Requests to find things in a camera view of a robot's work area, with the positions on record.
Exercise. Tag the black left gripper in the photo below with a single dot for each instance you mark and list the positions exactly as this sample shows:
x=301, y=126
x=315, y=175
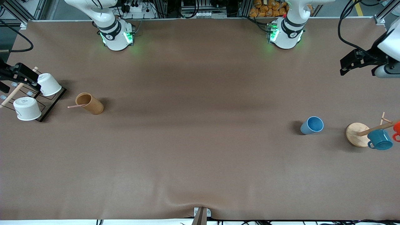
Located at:
x=371, y=58

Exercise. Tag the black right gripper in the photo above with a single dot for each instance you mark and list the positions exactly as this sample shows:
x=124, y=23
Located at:
x=7, y=73

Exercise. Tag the pink straw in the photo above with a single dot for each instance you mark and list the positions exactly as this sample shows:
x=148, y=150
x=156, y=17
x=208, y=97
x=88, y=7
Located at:
x=76, y=106

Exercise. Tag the light blue plastic cup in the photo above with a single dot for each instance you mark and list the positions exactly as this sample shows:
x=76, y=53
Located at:
x=312, y=125

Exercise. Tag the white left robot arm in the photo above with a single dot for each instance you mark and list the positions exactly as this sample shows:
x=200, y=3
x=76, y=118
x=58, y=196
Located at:
x=289, y=34

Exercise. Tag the white paper cup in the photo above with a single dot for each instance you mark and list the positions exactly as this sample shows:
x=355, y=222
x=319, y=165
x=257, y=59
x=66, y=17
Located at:
x=49, y=84
x=27, y=109

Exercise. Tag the wooden mug tree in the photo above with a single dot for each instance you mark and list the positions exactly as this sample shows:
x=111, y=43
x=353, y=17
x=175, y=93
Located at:
x=356, y=132

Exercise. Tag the brown cylindrical holder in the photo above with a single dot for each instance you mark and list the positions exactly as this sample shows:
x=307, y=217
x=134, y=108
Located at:
x=93, y=106

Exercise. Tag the orange ceramic mug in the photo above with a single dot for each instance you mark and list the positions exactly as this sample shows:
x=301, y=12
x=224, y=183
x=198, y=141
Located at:
x=397, y=128

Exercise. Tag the teal ceramic mug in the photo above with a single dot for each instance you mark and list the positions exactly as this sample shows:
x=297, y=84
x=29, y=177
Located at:
x=380, y=140

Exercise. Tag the pile of orange bread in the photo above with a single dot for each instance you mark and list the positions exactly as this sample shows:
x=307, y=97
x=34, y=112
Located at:
x=268, y=9

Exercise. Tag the white power strip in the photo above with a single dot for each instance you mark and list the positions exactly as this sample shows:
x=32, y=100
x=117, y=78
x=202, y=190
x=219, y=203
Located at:
x=137, y=11

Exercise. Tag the white terminal strip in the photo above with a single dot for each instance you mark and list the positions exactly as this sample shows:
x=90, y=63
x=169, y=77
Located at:
x=206, y=14

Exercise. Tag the brown table cloth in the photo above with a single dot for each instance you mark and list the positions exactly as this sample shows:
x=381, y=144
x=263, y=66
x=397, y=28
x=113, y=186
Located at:
x=200, y=156

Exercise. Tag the aluminium frame profile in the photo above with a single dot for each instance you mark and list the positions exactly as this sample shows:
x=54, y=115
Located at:
x=382, y=15
x=25, y=15

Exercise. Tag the grey metal bracket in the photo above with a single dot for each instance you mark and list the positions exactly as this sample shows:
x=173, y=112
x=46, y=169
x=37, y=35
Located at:
x=208, y=213

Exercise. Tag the brown camera pole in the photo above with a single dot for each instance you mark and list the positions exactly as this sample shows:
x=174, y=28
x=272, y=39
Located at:
x=200, y=218

